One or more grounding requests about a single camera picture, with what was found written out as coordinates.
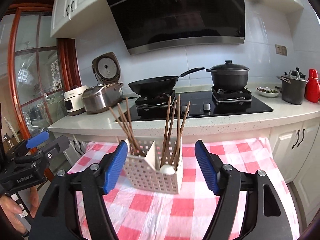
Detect white ceramic spoon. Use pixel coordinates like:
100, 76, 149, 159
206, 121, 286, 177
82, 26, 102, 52
159, 164, 175, 175

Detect person's left hand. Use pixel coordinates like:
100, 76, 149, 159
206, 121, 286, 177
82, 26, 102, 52
1, 186, 39, 235

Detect white perforated utensil basket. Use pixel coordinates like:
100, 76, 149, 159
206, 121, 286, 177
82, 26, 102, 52
124, 137, 183, 194

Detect white small cooker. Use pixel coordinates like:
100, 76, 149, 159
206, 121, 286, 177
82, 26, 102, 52
64, 86, 88, 116

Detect red white checkered tablecloth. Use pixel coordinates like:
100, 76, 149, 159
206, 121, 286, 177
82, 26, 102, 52
67, 137, 301, 240

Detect black gas cooktop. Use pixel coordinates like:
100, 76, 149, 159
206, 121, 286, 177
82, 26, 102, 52
124, 86, 273, 121

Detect red framed glass door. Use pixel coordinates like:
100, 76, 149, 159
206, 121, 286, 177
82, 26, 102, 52
6, 0, 81, 139

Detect black lidded pot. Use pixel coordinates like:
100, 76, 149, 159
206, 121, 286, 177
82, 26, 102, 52
206, 60, 249, 92

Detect black wok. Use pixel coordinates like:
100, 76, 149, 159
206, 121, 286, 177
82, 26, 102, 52
128, 67, 205, 96

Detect small white dish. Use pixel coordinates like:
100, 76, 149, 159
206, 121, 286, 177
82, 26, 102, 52
256, 87, 280, 98

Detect white lower cabinets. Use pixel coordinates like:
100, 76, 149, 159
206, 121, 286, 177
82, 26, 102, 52
49, 118, 320, 228

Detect silver open rice cooker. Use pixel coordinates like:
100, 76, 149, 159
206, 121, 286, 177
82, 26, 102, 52
81, 52, 123, 114

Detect grey lidded stockpot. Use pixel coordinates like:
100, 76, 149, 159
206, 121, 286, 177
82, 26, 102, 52
277, 67, 308, 105

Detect red thermos bottle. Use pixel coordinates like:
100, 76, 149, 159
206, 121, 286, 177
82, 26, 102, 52
305, 68, 320, 103

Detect white upper left cabinet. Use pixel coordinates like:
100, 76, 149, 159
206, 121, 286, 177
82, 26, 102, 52
50, 0, 108, 38

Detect black range hood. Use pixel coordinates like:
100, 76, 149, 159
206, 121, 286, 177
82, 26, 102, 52
106, 0, 246, 55

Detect wall switch plate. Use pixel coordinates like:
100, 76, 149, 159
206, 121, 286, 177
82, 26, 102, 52
275, 44, 287, 56

